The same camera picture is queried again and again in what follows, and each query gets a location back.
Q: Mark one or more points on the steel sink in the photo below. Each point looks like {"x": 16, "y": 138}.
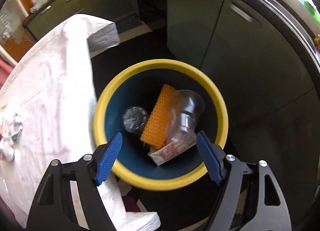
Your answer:
{"x": 287, "y": 3}

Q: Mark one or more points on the frosted glass sliding door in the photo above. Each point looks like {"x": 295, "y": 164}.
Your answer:
{"x": 10, "y": 23}

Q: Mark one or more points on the clear plastic bags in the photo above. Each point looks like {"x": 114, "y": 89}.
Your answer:
{"x": 40, "y": 3}

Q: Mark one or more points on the dark red cloth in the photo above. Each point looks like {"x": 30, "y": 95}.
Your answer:
{"x": 131, "y": 202}

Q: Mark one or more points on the clear plastic cup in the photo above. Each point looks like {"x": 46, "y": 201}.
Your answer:
{"x": 186, "y": 111}

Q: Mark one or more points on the green plastic holder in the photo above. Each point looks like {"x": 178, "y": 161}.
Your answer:
{"x": 311, "y": 6}

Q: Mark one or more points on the silver foil wrapper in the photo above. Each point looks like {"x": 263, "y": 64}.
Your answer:
{"x": 13, "y": 127}

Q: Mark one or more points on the clear plastic bottle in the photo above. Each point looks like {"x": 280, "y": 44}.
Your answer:
{"x": 135, "y": 119}

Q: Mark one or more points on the red white milk carton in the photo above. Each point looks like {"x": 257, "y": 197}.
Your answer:
{"x": 170, "y": 152}

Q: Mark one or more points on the red box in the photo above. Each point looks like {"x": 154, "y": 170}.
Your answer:
{"x": 318, "y": 43}

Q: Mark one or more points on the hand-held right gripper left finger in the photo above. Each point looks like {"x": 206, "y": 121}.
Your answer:
{"x": 108, "y": 156}

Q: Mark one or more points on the yellow rimmed dark trash bin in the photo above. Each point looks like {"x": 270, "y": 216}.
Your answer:
{"x": 162, "y": 64}

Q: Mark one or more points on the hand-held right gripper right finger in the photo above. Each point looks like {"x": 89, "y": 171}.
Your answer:
{"x": 210, "y": 157}

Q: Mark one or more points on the white floral tablecloth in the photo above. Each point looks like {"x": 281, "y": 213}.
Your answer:
{"x": 50, "y": 83}

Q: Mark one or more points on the orange ridged foam piece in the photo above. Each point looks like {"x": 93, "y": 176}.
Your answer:
{"x": 156, "y": 121}

